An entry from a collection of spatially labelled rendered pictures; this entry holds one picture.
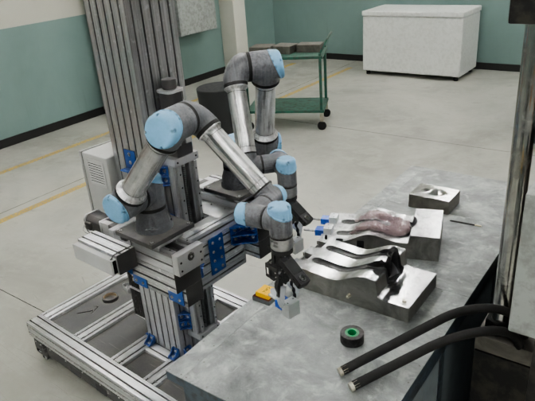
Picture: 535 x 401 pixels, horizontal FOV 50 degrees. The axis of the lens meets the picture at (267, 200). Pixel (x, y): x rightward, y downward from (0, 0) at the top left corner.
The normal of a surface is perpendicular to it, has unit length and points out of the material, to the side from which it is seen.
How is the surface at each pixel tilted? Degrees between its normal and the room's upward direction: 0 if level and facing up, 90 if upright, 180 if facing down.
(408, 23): 90
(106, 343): 0
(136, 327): 0
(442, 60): 90
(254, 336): 0
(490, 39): 90
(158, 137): 84
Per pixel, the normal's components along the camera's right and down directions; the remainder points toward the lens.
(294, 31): -0.58, 0.38
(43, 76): 0.81, 0.20
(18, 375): -0.07, -0.91
